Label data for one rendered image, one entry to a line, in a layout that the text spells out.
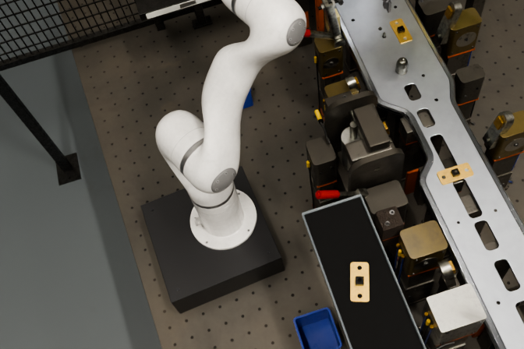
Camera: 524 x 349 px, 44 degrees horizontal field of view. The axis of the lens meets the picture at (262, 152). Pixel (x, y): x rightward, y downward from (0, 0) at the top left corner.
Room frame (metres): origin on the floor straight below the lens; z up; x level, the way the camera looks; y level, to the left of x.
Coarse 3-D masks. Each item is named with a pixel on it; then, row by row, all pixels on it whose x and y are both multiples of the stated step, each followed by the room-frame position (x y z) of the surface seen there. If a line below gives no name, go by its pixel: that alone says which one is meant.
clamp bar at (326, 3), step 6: (324, 0) 1.12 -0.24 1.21; (330, 0) 1.13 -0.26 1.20; (336, 0) 1.12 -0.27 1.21; (342, 0) 1.11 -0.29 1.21; (318, 6) 1.12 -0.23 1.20; (324, 6) 1.11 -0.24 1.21; (330, 6) 1.10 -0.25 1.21; (330, 12) 1.10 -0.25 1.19; (330, 18) 1.10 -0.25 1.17; (336, 18) 1.10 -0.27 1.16; (330, 24) 1.10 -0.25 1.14; (336, 24) 1.10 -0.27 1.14; (330, 30) 1.13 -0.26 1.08; (336, 30) 1.10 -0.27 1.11; (336, 36) 1.10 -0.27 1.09
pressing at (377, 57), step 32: (352, 0) 1.29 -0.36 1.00; (352, 32) 1.17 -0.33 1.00; (416, 32) 1.12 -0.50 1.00; (384, 64) 1.04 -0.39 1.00; (416, 64) 1.01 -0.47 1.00; (384, 96) 0.94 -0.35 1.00; (448, 96) 0.89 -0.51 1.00; (416, 128) 0.82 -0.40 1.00; (448, 128) 0.80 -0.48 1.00; (480, 160) 0.68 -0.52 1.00; (448, 192) 0.62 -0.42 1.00; (480, 192) 0.60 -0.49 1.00; (448, 224) 0.54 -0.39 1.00; (512, 224) 0.51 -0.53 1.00; (480, 256) 0.45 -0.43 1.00; (512, 256) 0.43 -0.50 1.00; (480, 288) 0.38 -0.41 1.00; (512, 320) 0.29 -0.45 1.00
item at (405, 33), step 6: (390, 24) 1.17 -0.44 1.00; (396, 24) 1.16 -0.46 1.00; (402, 24) 1.15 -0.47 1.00; (396, 30) 1.14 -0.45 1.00; (402, 30) 1.13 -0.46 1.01; (408, 30) 1.13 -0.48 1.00; (396, 36) 1.12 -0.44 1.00; (402, 36) 1.11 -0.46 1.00; (408, 36) 1.11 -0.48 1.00; (402, 42) 1.09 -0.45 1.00
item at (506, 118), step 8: (504, 112) 0.75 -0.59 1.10; (496, 120) 0.74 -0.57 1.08; (504, 120) 0.73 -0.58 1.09; (512, 120) 0.72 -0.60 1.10; (496, 128) 0.73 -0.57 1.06; (504, 128) 0.72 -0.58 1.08; (488, 136) 0.74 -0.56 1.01; (496, 136) 0.72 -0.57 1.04; (488, 144) 0.73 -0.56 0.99; (496, 144) 0.72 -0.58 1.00
